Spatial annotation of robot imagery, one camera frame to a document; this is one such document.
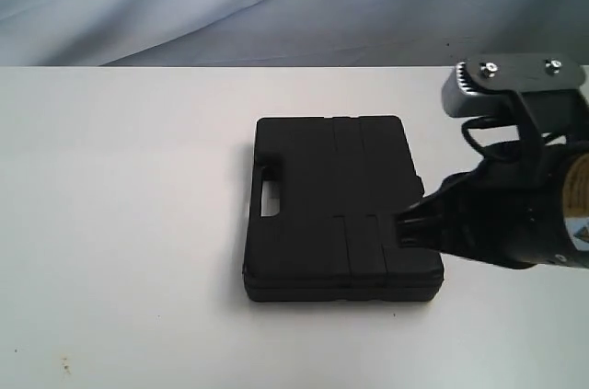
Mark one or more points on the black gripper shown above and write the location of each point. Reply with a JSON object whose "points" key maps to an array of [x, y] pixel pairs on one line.
{"points": [[505, 215]]}

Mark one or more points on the white backdrop cloth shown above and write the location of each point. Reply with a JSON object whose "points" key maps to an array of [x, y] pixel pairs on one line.
{"points": [[284, 32]]}

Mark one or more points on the black plastic carry case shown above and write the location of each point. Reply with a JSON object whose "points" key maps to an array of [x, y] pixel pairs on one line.
{"points": [[324, 194]]}

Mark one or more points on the black robot arm with label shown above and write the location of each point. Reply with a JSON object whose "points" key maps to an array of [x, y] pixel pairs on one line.
{"points": [[574, 200]]}

